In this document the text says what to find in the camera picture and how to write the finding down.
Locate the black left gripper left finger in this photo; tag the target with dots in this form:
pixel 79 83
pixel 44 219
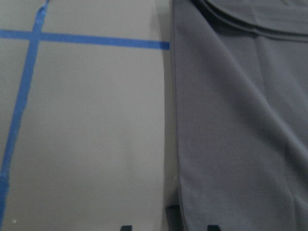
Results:
pixel 126 228

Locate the long blue tape strip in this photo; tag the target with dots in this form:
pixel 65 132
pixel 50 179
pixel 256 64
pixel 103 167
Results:
pixel 20 105

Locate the brown t-shirt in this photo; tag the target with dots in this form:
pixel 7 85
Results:
pixel 241 82

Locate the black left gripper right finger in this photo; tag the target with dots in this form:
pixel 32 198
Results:
pixel 214 228

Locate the crossing blue tape strip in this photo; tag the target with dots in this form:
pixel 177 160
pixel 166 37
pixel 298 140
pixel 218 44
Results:
pixel 83 39

